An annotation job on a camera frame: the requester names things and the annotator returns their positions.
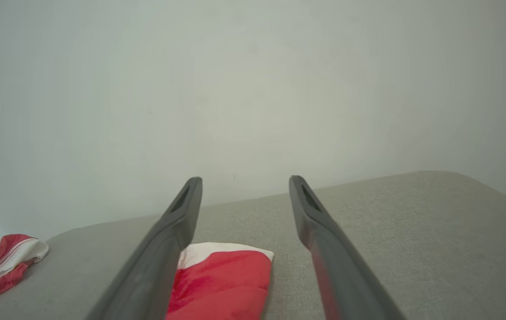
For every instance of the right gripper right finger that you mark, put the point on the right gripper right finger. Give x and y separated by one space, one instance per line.
346 280

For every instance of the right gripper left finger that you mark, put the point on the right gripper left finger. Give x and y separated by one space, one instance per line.
150 275

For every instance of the red shorts with white stripe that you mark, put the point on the red shorts with white stripe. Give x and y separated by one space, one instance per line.
221 284

